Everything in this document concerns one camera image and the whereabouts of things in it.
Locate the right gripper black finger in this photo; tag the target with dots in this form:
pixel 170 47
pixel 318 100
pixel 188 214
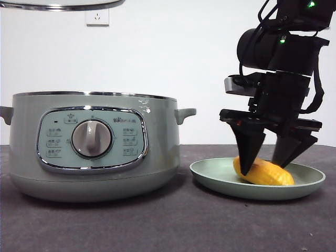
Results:
pixel 288 147
pixel 246 147

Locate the yellow corn cob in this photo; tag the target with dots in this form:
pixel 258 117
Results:
pixel 270 174

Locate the glass lid with green knob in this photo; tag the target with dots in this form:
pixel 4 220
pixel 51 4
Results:
pixel 65 4

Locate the pale green round plate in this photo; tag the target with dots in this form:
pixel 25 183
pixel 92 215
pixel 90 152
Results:
pixel 215 176

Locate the pale green electric steamer pot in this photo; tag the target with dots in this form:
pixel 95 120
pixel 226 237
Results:
pixel 157 157

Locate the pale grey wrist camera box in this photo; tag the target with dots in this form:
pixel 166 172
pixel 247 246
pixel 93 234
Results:
pixel 233 89

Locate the white wall power outlet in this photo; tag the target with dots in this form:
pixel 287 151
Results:
pixel 97 18

